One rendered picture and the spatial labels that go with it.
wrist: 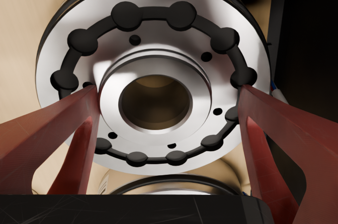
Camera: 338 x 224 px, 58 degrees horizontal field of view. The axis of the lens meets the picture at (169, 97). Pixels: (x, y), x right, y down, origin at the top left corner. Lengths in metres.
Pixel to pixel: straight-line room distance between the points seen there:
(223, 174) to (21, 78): 0.13
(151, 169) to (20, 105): 0.08
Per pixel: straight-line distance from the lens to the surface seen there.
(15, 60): 0.17
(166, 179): 0.18
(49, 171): 0.22
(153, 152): 0.15
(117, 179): 0.20
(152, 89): 0.16
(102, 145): 0.16
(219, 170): 0.20
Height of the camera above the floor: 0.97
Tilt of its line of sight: 54 degrees down
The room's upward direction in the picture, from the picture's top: 175 degrees clockwise
